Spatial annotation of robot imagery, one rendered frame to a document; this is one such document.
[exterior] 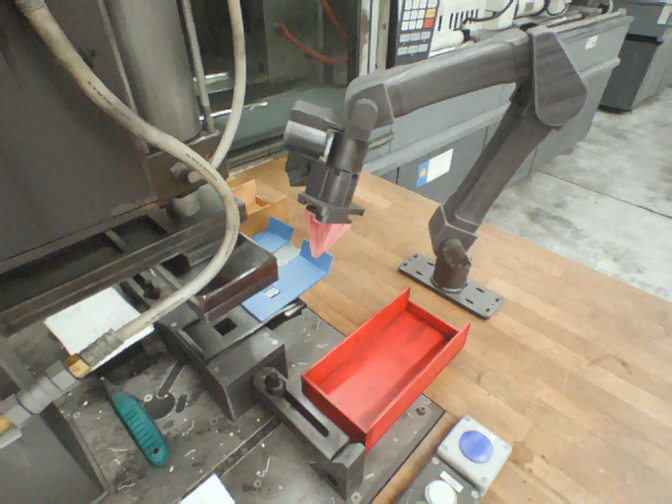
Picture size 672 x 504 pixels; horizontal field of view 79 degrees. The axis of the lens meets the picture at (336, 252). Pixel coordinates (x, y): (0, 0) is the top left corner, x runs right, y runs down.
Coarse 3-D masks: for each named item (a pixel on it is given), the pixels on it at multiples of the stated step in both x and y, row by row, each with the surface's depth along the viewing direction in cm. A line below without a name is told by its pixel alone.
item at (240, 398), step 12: (228, 324) 62; (168, 336) 62; (180, 348) 62; (180, 360) 64; (276, 360) 57; (204, 372) 56; (252, 372) 54; (216, 384) 54; (240, 384) 54; (252, 384) 56; (216, 396) 57; (228, 396) 53; (240, 396) 55; (252, 396) 57; (228, 408) 55; (240, 408) 56
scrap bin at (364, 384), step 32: (384, 320) 67; (416, 320) 71; (352, 352) 64; (384, 352) 65; (416, 352) 65; (448, 352) 61; (320, 384) 61; (352, 384) 61; (384, 384) 61; (416, 384) 56; (352, 416) 57; (384, 416) 51
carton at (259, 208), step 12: (252, 180) 97; (240, 192) 96; (252, 192) 99; (252, 204) 100; (264, 204) 99; (276, 204) 90; (252, 216) 86; (264, 216) 89; (276, 216) 92; (240, 228) 85; (252, 228) 88; (264, 228) 91
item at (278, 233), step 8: (272, 224) 88; (280, 224) 87; (264, 232) 88; (272, 232) 88; (280, 232) 87; (288, 232) 86; (256, 240) 86; (264, 240) 86; (272, 240) 86; (280, 240) 86; (288, 240) 86; (264, 248) 84; (272, 248) 84
